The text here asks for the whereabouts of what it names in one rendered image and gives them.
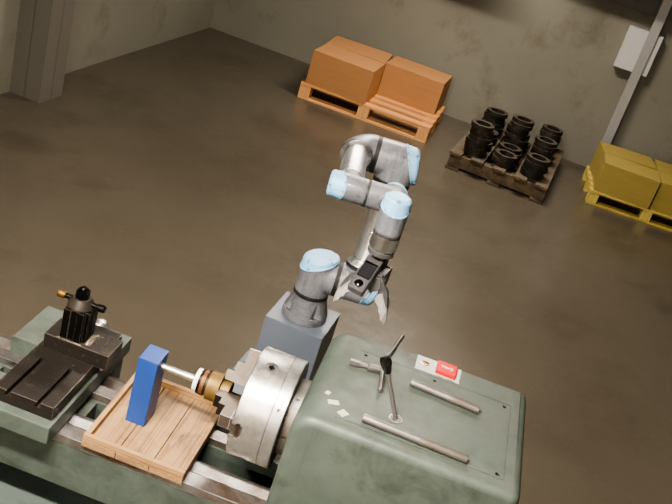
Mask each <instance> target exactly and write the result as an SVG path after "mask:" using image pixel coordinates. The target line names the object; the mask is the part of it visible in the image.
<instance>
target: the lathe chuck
mask: <svg viewBox="0 0 672 504"><path fill-rule="evenodd" d="M296 358H297V357H296V356H293V355H290V354H288V353H285V352H282V351H280V350H276V349H273V348H271V347H266V348H265V349H264V350H263V351H262V353H261V355H260V356H259V358H258V360H257V362H256V364H255V366H254V368H253V370H252V372H251V374H250V376H249V378H248V381H247V383H246V385H245V388H244V390H243V393H242V395H241V398H240V400H239V403H238V406H237V409H236V411H235V414H234V417H233V420H232V424H235V425H236V423H238V424H241V427H243V428H242V431H241V435H240V437H238V438H235V437H233V435H232V434H228V438H227V442H226V452H227V453H228V454H231V455H233V456H236V457H237V456H240V457H242V458H244V460H245V459H246V461H249V462H251V463H254V464H256V460H257V455H258V451H259V448H260V444H261V441H262V438H263V435H264V432H265V429H266V426H267V423H268V420H269V417H270V415H271V412H272V409H273V407H274V404H275V402H276V399H277V397H278V394H279V392H280V389H281V387H282V385H283V382H284V380H285V378H286V376H287V374H288V372H289V370H290V368H291V366H292V364H293V362H294V361H295V359H296ZM269 363H273V364H275V365H277V367H278V370H277V371H276V372H269V371H268V370H267V369H266V365H267V364H269ZM242 458H241V459H242Z"/></svg>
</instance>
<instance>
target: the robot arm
mask: <svg viewBox="0 0 672 504"><path fill-rule="evenodd" d="M420 156H421V153H420V150H419V149H418V148H416V147H414V146H411V145H408V144H407V143H406V144H405V143H401V142H398V141H395V140H392V139H388V138H385V137H381V136H379V135H375V134H361V135H357V136H354V137H352V138H350V139H348V140H347V141H346V142H345V143H344V144H343V146H342V147H341V150H340V160H341V164H340V168H339V170H336V169H335V170H333V171H332V173H331V176H330V179H329V183H328V186H327V190H326V194H327V195H328V196H330V197H333V198H336V199H337V200H342V201H346V202H349V203H352V204H356V205H359V206H363V207H365V208H368V211H367V214H366V217H365V220H364V224H363V227H362V230H361V233H360V236H359V239H358V242H357V246H356V249H355V252H354V254H353V255H351V256H349V257H348V258H347V261H346V262H342V261H340V257H339V255H338V254H336V253H334V252H333V251H330V250H326V249H313V250H309V251H308V252H306V253H305V254H304V256H303V259H302V262H301V263H300V268H299V271H298V275H297V278H296V281H295V285H294V288H293V290H292V292H291V293H290V294H289V296H288V297H287V298H286V300H285V301H284V303H283V306H282V313H283V315H284V316H285V317H286V318H287V319H288V320H290V321H291V322H293V323H295V324H297V325H300V326H304V327H310V328H315V327H320V326H322V325H324V324H325V322H326V319H327V316H328V310H327V299H328V295H331V296H334V299H333V302H336V301H338V300H339V299H344V300H347V301H351V302H354V303H356V304H361V305H365V306H368V305H371V304H372V303H373V302H374V300H375V303H376V304H377V306H378V313H379V315H380V319H379V320H380V322H381V323H382V325H384V324H385V322H386V320H387V315H388V309H389V306H390V300H389V290H388V287H387V286H386V284H387V283H388V280H389V277H390V274H391V271H392V268H393V267H391V266H388V265H387V264H388V261H389V259H392V258H393V256H394V253H395V252H396V250H397V247H398V244H399V242H400V239H401V235H402V232H403V230H404V227H405V224H406V221H407V218H408V216H409V214H410V212H411V206H412V200H411V198H409V196H408V193H407V191H408V189H409V186H410V185H411V186H412V185H413V186H414V185H415V184H416V180H417V176H418V170H419V164H420ZM366 171H367V172H370V173H373V174H374V176H373V180H370V179H367V178H365V173H366ZM388 268H389V269H388ZM385 278H386V280H385ZM387 278H388V279H387ZM384 280H385V281H384Z"/></svg>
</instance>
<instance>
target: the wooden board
mask: <svg viewBox="0 0 672 504"><path fill-rule="evenodd" d="M134 377H135V373H134V375H133V376H132V377H131V378H130V379H129V380H128V382H127V383H126V384H125V385H124V386H123V388H122V389H121V390H120V391H119V392H118V394H117V395H116V396H115V397H114V398H113V400H112V401H111V402H110V403H109V404H108V406H107V407H106V408H105V409H104V410H103V412H102V413H101V414H100V415H99V416H98V418H97V419H96V420H95V421H94V422H93V423H92V425H91V426H90V427H89V428H88V429H87V431H86V432H85V433H84V434H83V439H82V444H81V445H82V446H84V447H87V448H89V449H92V450H94V451H97V452H99V453H102V454H104V455H107V456H110V457H112V458H115V459H117V460H120V461H122V462H125V463H127V464H130V465H132V466H135V467H137V468H140V469H143V470H145V471H148V470H149V471H148V472H150V473H153V474H155V475H158V476H160V477H163V478H165V479H168V480H170V481H173V482H176V483H178V484H182V482H183V481H184V479H185V477H186V476H187V474H188V472H189V471H190V469H191V468H192V466H193V464H194V463H195V461H196V459H197V458H198V456H199V454H200V453H201V451H202V450H203V448H204V446H205V445H206V443H207V441H208V440H209V438H210V436H211V435H212V433H213V432H214V430H215V428H216V427H217V423H218V419H219V416H220V415H217V414H216V410H217V407H215V406H213V402H212V401H209V400H206V399H204V398H203V396H200V395H198V394H196V393H195V392H194V391H191V389H189V388H186V387H184V386H181V385H178V384H176V383H173V382H171V381H168V380H165V379H162V383H161V388H160V392H159V396H158V400H157V405H156V409H155V412H154V414H153V415H152V417H151V418H150V419H149V421H148V422H147V423H146V425H145V426H144V427H142V426H140V425H137V424H135V423H132V422H130V421H127V420H125V418H126V413H127V409H128V404H129V400H130V395H131V390H132V386H133V381H134Z"/></svg>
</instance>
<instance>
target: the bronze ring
mask: <svg viewBox="0 0 672 504"><path fill-rule="evenodd" d="M225 375H226V373H221V372H218V371H216V370H215V371H213V372H212V370H209V369H204V370H203V371H202V373H201V375H200V377H199V379H198V382H197V384H196V388H195V393H196V394H198V395H200V396H203V398H204V399H206V400H209V401H212V402H213V401H214V398H215V394H216V393H217V391H218V390H219V389H221V390H223V391H226V392H228V393H231V394H232V391H233V388H234V384H235V383H234V382H232V381H229V380H227V379H225V378H224V377H225Z"/></svg>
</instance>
